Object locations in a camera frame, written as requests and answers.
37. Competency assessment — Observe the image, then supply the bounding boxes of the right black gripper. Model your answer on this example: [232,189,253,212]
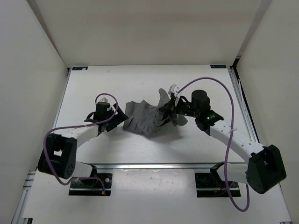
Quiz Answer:
[158,97,199,119]

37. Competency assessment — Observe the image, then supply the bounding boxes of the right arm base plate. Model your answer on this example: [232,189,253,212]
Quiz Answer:
[194,162,229,198]

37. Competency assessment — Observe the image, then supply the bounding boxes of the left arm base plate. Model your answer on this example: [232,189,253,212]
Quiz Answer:
[69,167,113,196]

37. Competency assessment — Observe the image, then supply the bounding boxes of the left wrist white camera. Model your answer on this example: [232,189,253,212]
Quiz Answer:
[95,97,108,104]

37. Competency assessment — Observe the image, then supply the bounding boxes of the left blue label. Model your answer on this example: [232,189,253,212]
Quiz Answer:
[72,66,88,70]

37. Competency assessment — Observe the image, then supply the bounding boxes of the aluminium front rail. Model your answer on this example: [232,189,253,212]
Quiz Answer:
[93,163,216,170]

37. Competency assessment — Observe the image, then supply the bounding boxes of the wrist white camera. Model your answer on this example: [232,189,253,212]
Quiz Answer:
[95,97,108,104]
[168,84,181,105]

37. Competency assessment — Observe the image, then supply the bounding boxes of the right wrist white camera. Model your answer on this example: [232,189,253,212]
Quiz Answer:
[168,84,181,105]

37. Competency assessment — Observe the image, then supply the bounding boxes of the right aluminium frame rail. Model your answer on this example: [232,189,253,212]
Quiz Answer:
[228,66,292,224]

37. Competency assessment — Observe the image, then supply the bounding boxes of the grey pleated skirt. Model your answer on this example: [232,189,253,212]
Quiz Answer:
[123,88,188,138]

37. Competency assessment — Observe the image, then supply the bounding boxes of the aluminium frame rail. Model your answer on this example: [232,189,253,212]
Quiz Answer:
[11,67,71,224]
[228,66,292,224]

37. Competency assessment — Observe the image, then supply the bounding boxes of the blue label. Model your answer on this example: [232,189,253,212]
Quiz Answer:
[210,64,227,69]
[72,66,88,70]

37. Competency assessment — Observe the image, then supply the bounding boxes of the right blue label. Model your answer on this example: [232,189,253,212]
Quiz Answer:
[210,64,227,69]

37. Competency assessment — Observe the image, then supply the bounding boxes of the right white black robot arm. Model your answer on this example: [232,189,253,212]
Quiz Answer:
[159,85,287,194]

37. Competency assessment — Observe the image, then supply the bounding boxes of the left aluminium frame rail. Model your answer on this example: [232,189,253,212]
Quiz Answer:
[11,67,71,224]

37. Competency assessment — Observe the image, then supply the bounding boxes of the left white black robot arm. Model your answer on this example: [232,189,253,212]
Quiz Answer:
[44,102,128,179]

